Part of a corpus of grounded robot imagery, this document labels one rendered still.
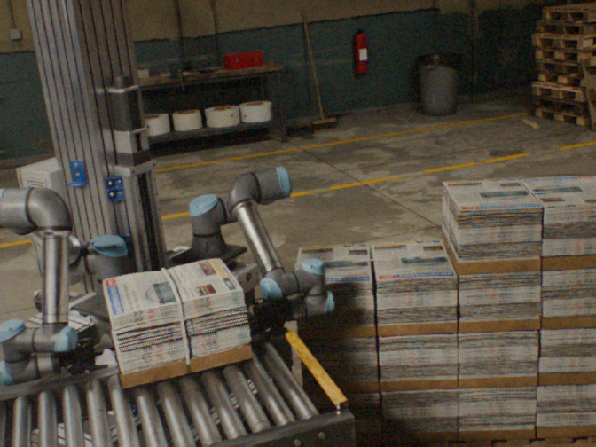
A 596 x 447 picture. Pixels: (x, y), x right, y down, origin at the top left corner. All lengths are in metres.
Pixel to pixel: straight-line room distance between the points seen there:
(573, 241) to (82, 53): 1.80
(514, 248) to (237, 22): 6.92
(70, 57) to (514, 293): 1.76
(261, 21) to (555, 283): 7.01
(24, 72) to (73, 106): 6.12
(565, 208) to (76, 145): 1.74
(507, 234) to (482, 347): 0.43
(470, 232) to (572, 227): 0.34
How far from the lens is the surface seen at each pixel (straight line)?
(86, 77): 2.61
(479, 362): 2.72
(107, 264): 2.52
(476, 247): 2.52
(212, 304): 2.03
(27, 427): 2.06
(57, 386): 2.20
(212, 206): 2.82
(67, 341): 2.15
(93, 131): 2.64
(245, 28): 9.10
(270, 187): 2.47
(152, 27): 8.87
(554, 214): 2.53
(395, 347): 2.64
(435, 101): 9.55
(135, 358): 2.05
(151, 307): 2.00
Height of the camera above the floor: 1.85
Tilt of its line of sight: 19 degrees down
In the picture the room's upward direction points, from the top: 5 degrees counter-clockwise
